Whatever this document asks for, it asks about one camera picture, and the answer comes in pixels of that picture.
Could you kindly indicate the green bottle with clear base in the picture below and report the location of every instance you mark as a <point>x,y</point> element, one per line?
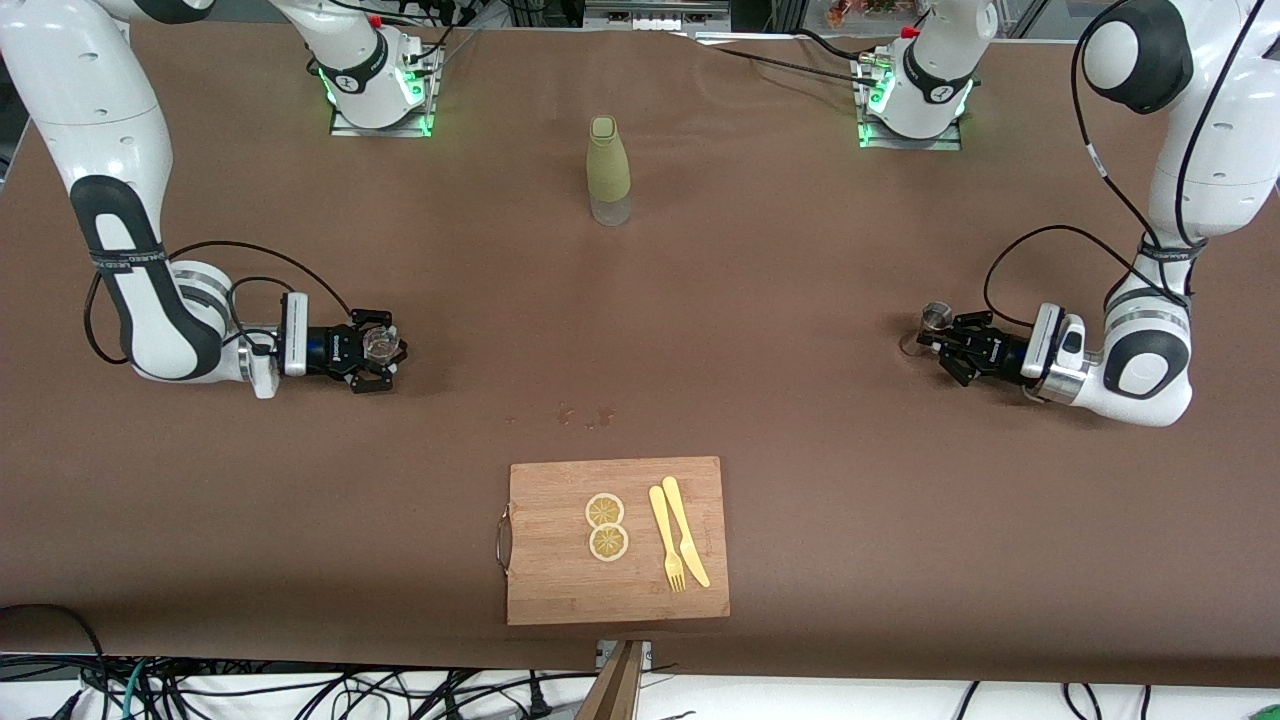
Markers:
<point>609,165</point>

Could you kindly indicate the yellow plastic fork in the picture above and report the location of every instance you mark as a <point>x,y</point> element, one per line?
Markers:
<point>663,530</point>

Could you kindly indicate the brown table cover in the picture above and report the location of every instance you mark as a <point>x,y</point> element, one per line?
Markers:
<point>700,300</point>

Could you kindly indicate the steel double jigger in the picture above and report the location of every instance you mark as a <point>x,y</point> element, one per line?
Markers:
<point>934,318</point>

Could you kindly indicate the wooden post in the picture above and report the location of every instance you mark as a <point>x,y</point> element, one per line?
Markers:
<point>615,690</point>

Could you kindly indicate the small clear glass cup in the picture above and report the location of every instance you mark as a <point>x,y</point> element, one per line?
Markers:
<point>384,345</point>

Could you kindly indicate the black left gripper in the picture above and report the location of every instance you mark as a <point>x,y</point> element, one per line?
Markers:
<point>1000,353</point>

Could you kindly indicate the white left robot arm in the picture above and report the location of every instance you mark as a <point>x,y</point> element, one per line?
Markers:
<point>1210,160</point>

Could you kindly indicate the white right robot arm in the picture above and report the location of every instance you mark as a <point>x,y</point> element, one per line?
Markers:
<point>100,120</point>

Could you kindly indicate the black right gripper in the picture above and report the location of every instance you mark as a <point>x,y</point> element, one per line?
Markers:
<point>330,348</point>

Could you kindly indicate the yellow plastic knife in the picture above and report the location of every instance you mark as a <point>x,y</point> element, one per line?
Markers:
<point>682,525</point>

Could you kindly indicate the lemon slice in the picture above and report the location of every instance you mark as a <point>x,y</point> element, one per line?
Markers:
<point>604,511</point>
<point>608,543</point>

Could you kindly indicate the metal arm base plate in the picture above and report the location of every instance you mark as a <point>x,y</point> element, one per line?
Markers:
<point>380,132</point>
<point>910,144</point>

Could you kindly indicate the wooden cutting board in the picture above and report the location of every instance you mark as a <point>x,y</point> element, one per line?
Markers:
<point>560,570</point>

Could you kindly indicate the small metal bracket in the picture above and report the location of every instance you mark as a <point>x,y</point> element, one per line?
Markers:
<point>645,652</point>

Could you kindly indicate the grey electronics box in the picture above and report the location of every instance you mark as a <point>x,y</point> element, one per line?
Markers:
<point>650,18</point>

